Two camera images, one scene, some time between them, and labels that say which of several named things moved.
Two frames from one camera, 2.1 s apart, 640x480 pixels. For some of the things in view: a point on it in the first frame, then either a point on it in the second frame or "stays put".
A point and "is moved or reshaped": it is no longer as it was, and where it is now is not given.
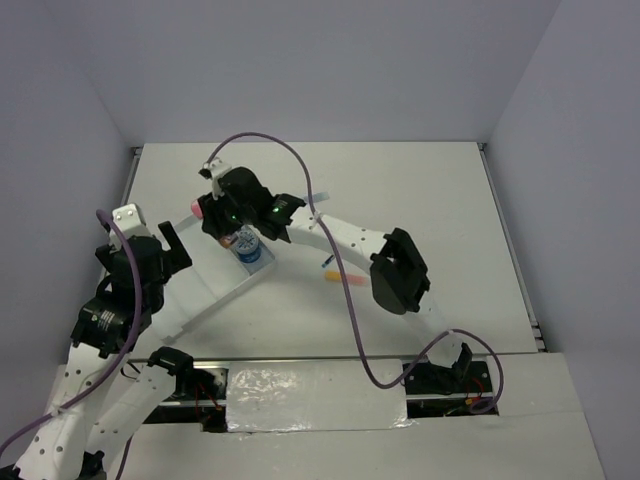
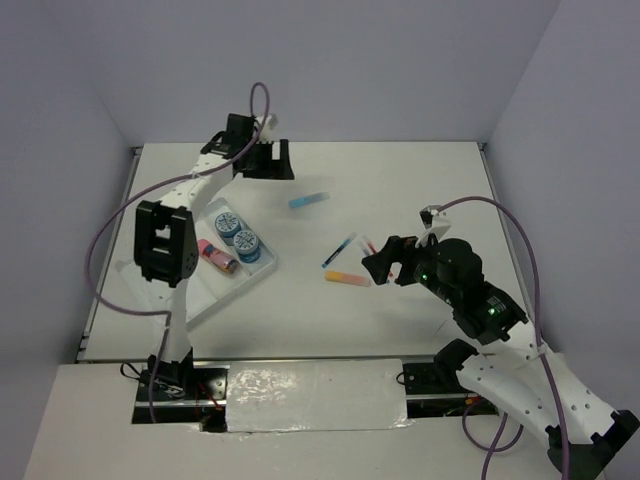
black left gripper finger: x=179 y=258 → x=264 y=165
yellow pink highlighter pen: x=349 y=278 stays put
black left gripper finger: x=171 y=237 → x=286 y=171
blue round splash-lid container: x=248 y=244 stays put
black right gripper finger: x=218 y=227 → x=407 y=275
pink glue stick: x=197 y=209 is moved or reshaped
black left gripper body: x=106 y=252 → x=250 y=162
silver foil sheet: x=314 y=395 stays put
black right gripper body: x=243 y=215 → x=424 y=272
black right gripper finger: x=213 y=210 → x=380 y=264
